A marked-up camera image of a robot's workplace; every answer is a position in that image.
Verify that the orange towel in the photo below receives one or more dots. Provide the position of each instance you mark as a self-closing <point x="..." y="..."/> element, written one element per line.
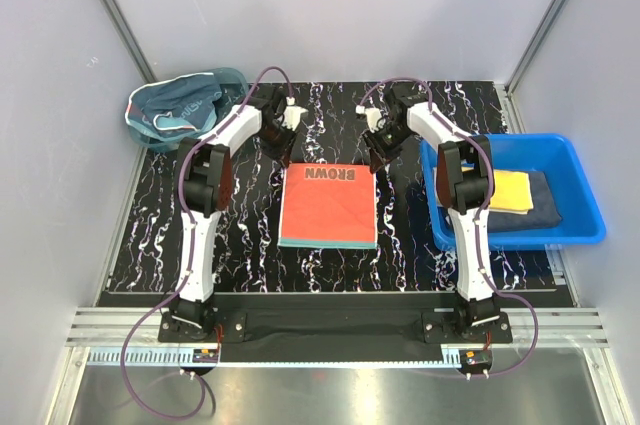
<point x="328" y="206"/>

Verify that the dark blue towel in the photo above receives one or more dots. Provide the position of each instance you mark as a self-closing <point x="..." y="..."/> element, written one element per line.
<point x="544" y="213"/>

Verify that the teal hello towel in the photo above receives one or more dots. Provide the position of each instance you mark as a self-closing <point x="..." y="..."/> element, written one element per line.
<point x="170" y="110"/>

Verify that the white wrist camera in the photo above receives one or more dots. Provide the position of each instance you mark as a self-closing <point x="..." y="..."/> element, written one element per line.
<point x="293" y="116"/>
<point x="373" y="116"/>

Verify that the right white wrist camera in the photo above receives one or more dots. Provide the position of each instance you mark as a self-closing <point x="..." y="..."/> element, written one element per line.
<point x="373" y="116"/>

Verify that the teal mesh laundry basket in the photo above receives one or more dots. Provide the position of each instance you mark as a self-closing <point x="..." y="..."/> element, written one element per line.
<point x="234" y="86"/>

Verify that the slotted cable duct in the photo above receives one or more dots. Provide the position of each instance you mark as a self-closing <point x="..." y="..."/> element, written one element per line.
<point x="235" y="356"/>

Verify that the blue plastic bin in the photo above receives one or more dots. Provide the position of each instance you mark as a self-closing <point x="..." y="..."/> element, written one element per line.
<point x="555" y="156"/>

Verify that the aluminium frame rail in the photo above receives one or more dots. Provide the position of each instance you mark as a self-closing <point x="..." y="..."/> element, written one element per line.
<point x="577" y="327"/>

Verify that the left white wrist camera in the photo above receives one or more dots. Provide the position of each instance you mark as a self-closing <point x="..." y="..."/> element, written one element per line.
<point x="293" y="116"/>

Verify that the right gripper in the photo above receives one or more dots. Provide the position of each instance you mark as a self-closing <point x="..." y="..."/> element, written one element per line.
<point x="377" y="161"/>

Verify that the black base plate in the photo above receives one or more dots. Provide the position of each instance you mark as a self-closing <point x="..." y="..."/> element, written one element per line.
<point x="422" y="301"/>

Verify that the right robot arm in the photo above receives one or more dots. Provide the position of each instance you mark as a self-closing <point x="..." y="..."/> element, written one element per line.
<point x="465" y="185"/>

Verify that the yellow towel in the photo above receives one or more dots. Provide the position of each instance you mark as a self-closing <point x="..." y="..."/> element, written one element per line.
<point x="512" y="192"/>

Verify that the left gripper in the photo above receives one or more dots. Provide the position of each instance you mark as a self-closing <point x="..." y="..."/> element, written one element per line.
<point x="281" y="152"/>

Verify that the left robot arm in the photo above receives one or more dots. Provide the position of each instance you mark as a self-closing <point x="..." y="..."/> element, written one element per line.
<point x="204" y="188"/>

